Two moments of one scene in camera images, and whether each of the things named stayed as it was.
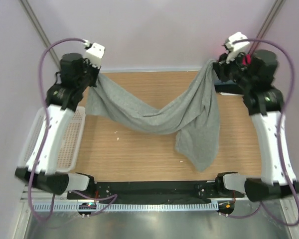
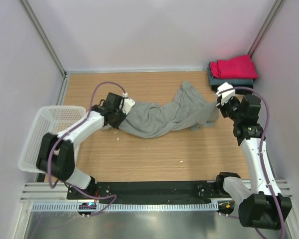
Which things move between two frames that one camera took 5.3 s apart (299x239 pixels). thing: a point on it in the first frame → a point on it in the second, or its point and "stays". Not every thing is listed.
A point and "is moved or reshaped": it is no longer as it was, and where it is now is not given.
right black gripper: [221, 66] → [222, 108]
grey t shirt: [193, 115] is moved or reshaped
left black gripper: [95, 69] → [116, 125]
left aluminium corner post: [26, 6] stays
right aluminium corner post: [274, 10] stays
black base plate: [154, 191] stays
